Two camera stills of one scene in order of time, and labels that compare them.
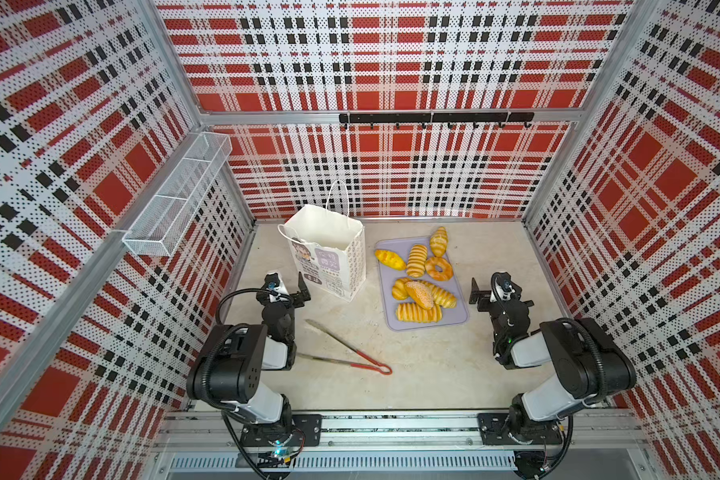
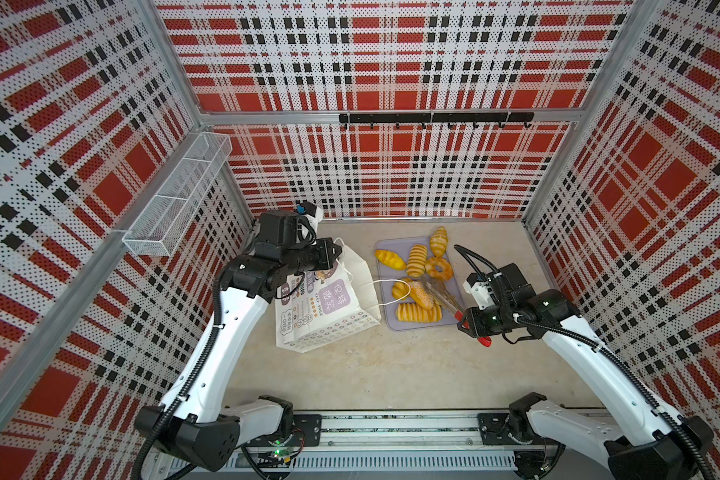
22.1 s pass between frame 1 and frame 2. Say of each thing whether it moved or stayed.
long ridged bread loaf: stayed
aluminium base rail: stayed
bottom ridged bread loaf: stayed
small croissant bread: stayed
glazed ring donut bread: stayed
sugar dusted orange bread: stayed
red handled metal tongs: moved
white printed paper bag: moved
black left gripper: moved
